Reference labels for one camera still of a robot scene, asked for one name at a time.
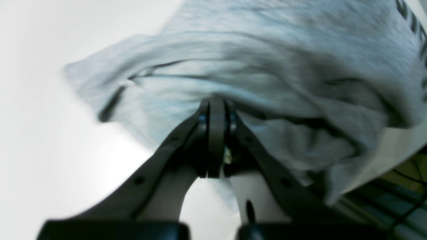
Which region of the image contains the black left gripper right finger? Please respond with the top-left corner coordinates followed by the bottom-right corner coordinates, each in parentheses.
top-left (209, 98), bottom-right (386, 240)

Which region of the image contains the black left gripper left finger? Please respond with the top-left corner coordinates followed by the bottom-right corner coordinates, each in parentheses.
top-left (37, 100), bottom-right (209, 240)

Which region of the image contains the grey T-shirt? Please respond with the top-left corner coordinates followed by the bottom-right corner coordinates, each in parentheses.
top-left (64, 0), bottom-right (426, 205)

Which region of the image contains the aluminium table frame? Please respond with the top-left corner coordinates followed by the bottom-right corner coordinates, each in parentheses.
top-left (340, 179), bottom-right (427, 240)

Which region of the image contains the long black floor cable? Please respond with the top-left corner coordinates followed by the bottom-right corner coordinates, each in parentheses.
top-left (390, 160), bottom-right (427, 227)

